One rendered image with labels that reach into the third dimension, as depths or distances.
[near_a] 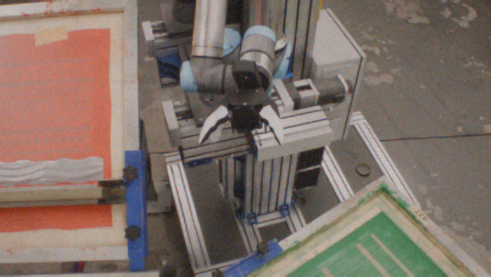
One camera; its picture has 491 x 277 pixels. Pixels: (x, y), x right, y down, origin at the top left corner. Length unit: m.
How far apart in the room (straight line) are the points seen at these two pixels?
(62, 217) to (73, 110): 0.32
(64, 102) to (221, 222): 1.26
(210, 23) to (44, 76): 0.61
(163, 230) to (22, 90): 1.44
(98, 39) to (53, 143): 0.34
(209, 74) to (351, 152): 1.80
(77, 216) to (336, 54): 1.07
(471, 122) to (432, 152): 0.47
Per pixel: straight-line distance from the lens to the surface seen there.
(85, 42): 1.50
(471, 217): 3.05
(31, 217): 1.46
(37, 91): 1.50
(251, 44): 1.03
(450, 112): 3.60
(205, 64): 1.11
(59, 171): 1.43
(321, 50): 1.79
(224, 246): 2.39
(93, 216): 1.40
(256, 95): 0.91
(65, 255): 1.39
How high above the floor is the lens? 2.31
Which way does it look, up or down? 48 degrees down
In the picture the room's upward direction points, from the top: straight up
